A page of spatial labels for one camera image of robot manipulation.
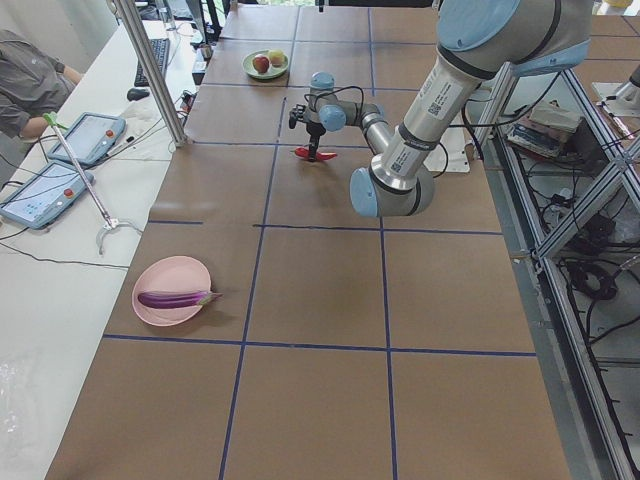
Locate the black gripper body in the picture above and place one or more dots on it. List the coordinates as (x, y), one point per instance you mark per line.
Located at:
(314, 130)

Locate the red chili pepper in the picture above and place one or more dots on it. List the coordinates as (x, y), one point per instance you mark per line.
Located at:
(301, 153)

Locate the green pink peach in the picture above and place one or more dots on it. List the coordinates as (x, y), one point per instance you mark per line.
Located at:
(277, 58)

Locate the red yellow pomegranate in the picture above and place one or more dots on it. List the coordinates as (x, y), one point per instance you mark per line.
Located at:
(261, 63)

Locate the purple eggplant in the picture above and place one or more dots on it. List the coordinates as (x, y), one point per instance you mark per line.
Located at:
(174, 300)

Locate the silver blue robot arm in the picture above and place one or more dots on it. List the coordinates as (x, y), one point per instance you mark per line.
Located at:
(475, 39)

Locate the light green plate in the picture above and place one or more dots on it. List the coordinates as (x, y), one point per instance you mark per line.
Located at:
(272, 73)

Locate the pink plate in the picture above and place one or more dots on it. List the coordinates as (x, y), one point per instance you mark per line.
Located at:
(168, 291)

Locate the black computer mouse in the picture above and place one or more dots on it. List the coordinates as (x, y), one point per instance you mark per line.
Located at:
(136, 94)

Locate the stack of books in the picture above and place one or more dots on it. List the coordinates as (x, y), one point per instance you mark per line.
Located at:
(545, 130)

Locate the grabber stick tool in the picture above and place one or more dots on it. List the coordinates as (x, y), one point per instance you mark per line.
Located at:
(111, 224)

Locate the teach pendant lower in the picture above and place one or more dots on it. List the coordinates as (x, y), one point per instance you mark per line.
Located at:
(46, 196)

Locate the person in grey shirt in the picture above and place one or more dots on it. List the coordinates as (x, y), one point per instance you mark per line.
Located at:
(33, 84)

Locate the aluminium frame post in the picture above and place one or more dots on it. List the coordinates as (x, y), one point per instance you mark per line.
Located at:
(127, 12)

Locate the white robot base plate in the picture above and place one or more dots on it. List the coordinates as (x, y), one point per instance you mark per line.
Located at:
(452, 157)

